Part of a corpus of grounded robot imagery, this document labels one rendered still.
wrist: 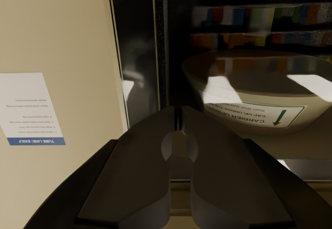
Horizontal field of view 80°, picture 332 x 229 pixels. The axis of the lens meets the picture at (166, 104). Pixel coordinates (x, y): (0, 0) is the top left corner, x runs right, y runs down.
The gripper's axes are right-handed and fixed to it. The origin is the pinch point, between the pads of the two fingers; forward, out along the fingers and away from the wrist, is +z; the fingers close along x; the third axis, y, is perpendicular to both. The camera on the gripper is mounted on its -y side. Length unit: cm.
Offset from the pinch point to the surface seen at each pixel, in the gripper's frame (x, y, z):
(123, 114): -4.3, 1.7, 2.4
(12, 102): -53, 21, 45
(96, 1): -20, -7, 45
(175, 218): -0.3, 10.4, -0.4
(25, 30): -41, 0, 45
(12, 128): -57, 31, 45
